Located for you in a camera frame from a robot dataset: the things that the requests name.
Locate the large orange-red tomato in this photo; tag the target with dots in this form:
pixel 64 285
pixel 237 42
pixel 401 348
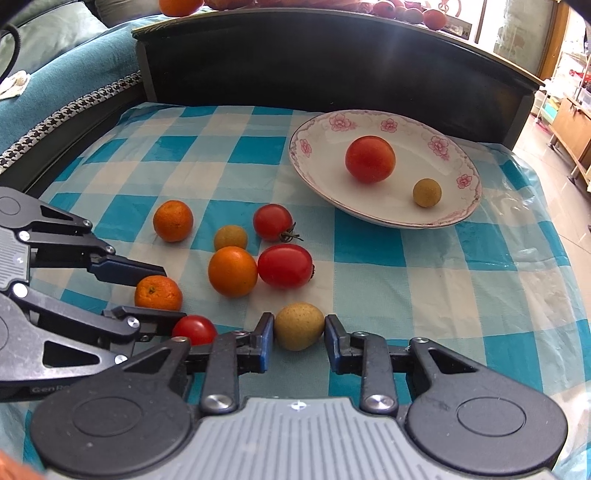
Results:
pixel 370 159

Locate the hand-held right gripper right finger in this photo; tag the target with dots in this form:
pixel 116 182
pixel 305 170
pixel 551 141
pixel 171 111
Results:
pixel 330 344

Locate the small red tomato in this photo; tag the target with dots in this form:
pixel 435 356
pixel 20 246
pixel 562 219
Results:
pixel 195 330

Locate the large yellow-brown longan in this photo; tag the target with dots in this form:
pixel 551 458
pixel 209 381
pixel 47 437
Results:
pixel 299 326

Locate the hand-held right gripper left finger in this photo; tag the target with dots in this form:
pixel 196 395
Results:
pixel 264 344

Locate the small orange mandarin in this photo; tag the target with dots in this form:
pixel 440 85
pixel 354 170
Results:
pixel 158 293
pixel 173 220

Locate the white plastic drawer shelf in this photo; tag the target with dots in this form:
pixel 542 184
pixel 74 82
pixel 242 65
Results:
pixel 547 104

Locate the teal blanket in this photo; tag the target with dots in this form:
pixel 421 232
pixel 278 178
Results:
pixel 69 78

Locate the houndstooth fabric band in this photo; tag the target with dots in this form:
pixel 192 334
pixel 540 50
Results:
pixel 69 113

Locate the medium yellow-brown longan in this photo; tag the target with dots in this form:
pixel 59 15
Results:
pixel 230 237

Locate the small yellow-brown longan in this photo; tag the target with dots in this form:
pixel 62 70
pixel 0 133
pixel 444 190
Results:
pixel 426 192

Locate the black wooden headboard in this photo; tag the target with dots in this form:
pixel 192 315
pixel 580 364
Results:
pixel 277 69

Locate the white crumpled cloth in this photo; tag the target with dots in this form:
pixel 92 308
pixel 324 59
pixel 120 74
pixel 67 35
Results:
pixel 16 85

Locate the large orange mandarin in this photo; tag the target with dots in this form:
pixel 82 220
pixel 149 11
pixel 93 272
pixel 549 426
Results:
pixel 232 271

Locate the blue white checkered tablecloth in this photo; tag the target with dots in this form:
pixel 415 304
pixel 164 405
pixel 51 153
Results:
pixel 378 286

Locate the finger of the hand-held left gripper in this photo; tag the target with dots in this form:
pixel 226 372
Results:
pixel 124 270
pixel 147 319

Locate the wooden cabinet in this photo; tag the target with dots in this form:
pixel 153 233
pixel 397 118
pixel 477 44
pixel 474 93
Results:
pixel 572 124

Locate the red tomato with stem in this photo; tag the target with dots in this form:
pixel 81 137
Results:
pixel 272 221

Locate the white floral rimmed plate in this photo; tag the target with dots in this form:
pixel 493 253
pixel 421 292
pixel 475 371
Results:
pixel 323 175

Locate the oval deep red tomato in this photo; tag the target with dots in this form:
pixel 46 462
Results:
pixel 285 266

